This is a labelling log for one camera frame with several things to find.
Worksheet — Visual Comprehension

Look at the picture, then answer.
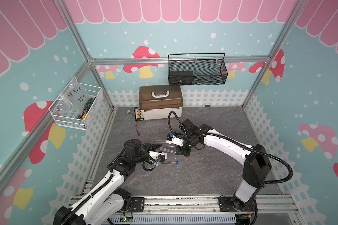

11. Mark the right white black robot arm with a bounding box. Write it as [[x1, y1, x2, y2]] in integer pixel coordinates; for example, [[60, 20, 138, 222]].
[[167, 119, 293, 211]]

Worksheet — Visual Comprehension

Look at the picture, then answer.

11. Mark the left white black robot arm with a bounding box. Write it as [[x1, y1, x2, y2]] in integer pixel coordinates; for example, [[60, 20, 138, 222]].
[[53, 139, 167, 225]]

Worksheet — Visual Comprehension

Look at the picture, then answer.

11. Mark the black yellow battery charger board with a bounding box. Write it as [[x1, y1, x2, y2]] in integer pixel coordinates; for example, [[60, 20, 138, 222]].
[[134, 107, 144, 121]]

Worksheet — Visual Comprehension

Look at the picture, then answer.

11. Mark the brown lid storage toolbox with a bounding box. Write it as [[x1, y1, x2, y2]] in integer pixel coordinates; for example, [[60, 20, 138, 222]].
[[139, 85, 184, 120]]

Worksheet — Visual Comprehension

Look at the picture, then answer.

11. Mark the green yellow tool in basket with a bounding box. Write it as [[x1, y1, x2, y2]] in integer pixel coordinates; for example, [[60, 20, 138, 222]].
[[77, 98, 95, 120]]

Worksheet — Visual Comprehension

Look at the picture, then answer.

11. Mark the black box in mesh basket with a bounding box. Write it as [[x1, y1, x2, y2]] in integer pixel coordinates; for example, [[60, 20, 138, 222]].
[[168, 71, 194, 85]]

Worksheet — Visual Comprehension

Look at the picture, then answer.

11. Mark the clear plastic labelled bag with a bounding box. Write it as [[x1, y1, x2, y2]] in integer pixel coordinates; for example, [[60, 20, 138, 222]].
[[57, 78, 91, 115]]

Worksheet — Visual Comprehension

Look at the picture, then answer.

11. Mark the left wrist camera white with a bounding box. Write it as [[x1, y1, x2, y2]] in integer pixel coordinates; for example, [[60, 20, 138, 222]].
[[149, 151, 167, 163]]

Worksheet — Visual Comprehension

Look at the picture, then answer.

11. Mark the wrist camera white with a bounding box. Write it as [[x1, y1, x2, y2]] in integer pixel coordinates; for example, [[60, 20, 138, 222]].
[[149, 151, 167, 163], [166, 133, 184, 146]]

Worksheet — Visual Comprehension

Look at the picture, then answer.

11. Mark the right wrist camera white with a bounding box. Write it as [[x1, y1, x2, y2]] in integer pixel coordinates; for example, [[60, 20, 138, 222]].
[[166, 133, 184, 146]]

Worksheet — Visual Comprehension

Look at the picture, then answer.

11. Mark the white wire wall basket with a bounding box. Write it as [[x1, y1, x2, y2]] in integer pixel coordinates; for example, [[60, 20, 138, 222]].
[[49, 78, 103, 130]]

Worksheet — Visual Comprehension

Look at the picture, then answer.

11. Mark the black mesh wall basket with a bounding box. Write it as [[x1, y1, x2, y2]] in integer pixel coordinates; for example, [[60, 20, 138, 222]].
[[168, 53, 228, 85]]

